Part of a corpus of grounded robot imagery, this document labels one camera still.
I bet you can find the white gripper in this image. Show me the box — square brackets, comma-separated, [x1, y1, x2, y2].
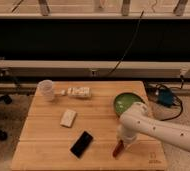
[117, 125, 137, 147]

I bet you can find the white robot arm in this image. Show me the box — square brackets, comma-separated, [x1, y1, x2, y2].
[117, 102, 190, 152]

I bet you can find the black rectangular sponge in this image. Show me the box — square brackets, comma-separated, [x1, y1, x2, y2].
[70, 131, 93, 158]

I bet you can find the white sponge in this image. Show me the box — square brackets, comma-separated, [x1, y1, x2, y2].
[60, 109, 77, 128]

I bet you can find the green bowl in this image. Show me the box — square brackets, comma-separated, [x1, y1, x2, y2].
[113, 92, 144, 117]

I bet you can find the blue power box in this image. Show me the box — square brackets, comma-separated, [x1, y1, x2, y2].
[157, 90, 174, 107]

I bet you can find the white plastic bottle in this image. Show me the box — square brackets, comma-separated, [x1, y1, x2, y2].
[60, 87, 91, 99]

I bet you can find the clear plastic cup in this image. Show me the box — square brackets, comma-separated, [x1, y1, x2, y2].
[38, 80, 55, 101]

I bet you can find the black floor cable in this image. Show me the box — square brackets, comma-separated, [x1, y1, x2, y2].
[145, 74, 186, 122]

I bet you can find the black hanging cable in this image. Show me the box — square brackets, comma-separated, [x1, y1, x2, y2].
[106, 9, 145, 77]

